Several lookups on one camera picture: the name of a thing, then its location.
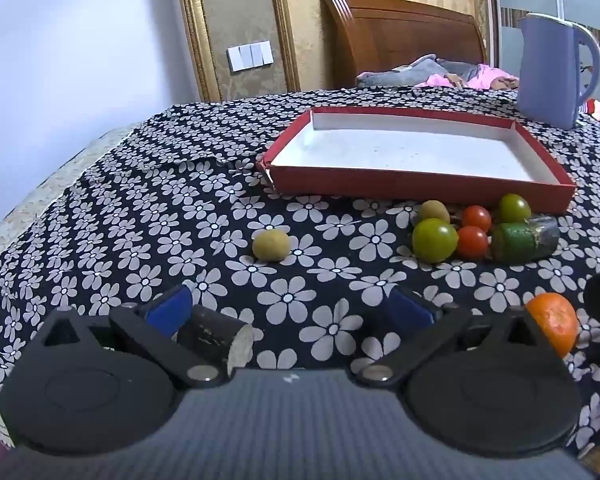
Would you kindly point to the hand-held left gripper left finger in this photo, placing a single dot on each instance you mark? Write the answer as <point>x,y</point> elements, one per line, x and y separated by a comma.
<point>167,310</point>

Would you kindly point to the black floral tablecloth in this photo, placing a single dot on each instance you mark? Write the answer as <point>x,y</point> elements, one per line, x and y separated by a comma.
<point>155,220</point>

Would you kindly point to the dark eggplant piece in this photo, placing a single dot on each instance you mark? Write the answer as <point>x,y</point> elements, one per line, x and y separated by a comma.
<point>210,337</point>

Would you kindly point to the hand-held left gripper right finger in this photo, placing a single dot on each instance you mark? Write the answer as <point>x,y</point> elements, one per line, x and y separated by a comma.
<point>410,311</point>

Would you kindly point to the white wall light switch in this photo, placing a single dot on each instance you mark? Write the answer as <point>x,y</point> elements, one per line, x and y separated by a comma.
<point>250,56</point>

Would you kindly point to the small green tomato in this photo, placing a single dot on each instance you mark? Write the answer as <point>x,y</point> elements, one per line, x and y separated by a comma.
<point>514,207</point>

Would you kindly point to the red shallow box tray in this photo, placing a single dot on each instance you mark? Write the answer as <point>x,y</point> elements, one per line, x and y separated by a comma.
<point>410,150</point>

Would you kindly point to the blue plastic pitcher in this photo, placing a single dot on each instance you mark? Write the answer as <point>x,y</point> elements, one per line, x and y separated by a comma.
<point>550,70</point>

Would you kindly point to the wooden bed headboard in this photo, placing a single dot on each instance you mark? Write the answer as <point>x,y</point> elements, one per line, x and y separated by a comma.
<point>400,35</point>

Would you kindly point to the green cucumber piece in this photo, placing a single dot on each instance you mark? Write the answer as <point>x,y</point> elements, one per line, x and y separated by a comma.
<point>522,239</point>

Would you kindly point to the orange mandarin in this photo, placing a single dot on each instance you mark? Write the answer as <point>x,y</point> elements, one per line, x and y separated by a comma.
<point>554,329</point>

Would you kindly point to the gold wall panel frame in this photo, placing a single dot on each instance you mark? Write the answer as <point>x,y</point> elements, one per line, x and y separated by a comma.
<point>192,30</point>

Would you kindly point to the red cherry tomato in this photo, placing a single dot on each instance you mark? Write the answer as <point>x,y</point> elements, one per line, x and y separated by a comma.
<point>477,218</point>
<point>472,242</point>

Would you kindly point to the kiwi fruit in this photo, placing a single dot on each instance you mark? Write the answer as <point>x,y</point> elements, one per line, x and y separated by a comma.
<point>270,245</point>
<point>434,210</point>

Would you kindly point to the large green tomato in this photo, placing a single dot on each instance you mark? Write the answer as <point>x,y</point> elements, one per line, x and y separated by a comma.
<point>434,241</point>

